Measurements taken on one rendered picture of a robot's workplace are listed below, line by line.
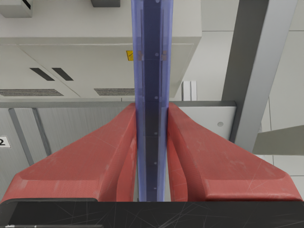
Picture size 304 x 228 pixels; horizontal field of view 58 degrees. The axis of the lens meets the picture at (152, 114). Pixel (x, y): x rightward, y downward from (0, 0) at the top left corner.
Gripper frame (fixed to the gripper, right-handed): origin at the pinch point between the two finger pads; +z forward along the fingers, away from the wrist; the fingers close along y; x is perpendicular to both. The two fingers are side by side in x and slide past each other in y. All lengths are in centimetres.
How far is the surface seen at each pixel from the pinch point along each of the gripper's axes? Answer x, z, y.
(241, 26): -0.1, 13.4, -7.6
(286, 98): 53, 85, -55
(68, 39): 10.8, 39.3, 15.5
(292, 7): -2.7, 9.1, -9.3
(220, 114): 7.0, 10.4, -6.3
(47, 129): 8.5, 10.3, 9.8
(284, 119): 59, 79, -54
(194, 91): 33, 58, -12
